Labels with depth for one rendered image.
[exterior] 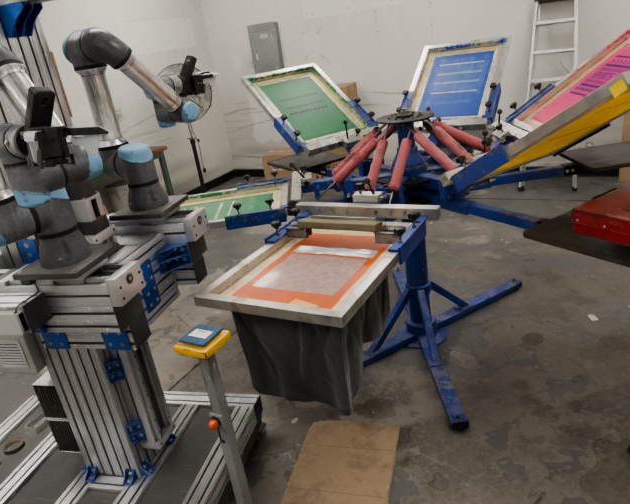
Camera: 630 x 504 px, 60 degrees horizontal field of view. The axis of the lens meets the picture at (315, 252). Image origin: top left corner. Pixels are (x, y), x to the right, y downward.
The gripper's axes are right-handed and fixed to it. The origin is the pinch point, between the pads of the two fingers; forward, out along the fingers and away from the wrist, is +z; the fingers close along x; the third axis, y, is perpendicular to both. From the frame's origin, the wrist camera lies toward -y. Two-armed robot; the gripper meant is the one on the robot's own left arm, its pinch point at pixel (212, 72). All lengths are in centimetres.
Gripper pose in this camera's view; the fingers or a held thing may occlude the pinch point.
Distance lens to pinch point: 257.2
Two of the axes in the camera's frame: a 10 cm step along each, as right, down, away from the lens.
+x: 7.9, 2.6, -5.6
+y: 0.2, 8.9, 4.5
